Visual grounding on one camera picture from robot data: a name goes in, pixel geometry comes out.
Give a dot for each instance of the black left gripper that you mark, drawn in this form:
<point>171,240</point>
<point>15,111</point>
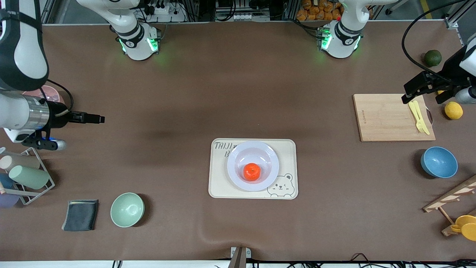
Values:
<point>451,69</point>

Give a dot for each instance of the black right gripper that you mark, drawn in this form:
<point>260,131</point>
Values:
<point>57,115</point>

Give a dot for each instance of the white round plate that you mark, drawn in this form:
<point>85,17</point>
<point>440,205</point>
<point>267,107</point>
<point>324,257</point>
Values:
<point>260,152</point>

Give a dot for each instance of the orange mandarin fruit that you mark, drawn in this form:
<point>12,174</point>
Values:
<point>251,172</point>

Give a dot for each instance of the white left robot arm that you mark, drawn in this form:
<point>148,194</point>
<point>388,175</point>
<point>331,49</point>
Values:
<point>342,41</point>

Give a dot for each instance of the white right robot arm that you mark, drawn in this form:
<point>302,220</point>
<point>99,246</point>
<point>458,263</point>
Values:
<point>22,56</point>

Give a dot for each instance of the yellow plastic knife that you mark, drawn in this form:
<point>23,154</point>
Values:
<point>419,111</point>

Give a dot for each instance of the yellow plastic fork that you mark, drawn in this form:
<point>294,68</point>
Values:
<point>418,121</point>

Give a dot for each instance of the dark green avocado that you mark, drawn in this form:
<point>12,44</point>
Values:
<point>433,57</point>

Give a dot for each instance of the wooden cutting board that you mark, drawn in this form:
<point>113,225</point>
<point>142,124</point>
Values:
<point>386,119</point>

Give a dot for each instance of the pink bowl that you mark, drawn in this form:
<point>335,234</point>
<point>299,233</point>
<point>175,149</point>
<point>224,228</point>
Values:
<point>52,93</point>

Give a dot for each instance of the blue bowl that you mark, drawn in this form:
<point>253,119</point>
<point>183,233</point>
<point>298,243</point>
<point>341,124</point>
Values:
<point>439,162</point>

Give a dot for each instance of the beige cup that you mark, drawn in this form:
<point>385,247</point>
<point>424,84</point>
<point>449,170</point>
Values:
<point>20,162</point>

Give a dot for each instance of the mint green cup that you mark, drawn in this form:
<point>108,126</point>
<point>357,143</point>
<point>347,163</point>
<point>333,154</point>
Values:
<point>29,177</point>

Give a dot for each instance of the dark grey folded cloth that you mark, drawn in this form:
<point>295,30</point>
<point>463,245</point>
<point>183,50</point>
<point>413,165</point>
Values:
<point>80,216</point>

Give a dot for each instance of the light green bowl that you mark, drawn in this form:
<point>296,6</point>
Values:
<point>127,210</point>

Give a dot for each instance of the blue cup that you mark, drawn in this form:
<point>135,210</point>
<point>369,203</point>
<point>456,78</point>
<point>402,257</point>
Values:
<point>5,180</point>

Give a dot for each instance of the wooden cup stand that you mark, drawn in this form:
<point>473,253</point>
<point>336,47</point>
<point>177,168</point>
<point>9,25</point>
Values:
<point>452,195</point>

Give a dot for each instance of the purple cup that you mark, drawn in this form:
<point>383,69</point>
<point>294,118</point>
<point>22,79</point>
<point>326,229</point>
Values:
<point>7,201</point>

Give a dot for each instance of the pile of orange fruits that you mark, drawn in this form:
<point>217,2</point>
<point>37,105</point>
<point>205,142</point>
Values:
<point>316,11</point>

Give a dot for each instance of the white power strip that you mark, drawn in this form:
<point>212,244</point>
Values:
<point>165,11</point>

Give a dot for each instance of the cream bear print tray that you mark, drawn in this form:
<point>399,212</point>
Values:
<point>219,186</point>

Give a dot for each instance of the metal table edge bracket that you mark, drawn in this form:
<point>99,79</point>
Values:
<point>240,257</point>

